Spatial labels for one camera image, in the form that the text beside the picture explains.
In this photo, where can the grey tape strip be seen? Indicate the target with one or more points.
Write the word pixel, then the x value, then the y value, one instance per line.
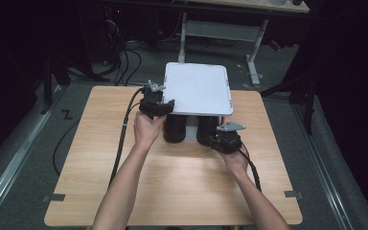
pixel 294 194
pixel 53 197

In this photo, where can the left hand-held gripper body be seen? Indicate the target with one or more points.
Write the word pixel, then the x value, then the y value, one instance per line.
pixel 150 100

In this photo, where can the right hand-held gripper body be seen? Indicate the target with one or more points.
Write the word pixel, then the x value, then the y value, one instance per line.
pixel 226 139

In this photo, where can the metal floor rail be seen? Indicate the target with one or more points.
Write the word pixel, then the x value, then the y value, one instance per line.
pixel 9 166
pixel 319 166

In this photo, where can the person's right hand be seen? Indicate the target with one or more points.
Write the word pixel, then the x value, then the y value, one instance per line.
pixel 236 161

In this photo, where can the person's left hand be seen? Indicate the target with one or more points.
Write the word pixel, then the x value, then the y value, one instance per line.
pixel 147 129

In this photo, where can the white shoe rack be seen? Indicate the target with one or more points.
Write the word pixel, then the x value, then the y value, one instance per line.
pixel 198 87

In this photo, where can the black metal stand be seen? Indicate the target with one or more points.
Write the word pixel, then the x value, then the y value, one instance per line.
pixel 49 83
pixel 300 92

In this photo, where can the black shoe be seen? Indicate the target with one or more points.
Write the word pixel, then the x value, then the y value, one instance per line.
pixel 174 129
pixel 205 129

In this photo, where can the white-legged background desk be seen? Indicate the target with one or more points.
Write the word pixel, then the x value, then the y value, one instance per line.
pixel 223 30

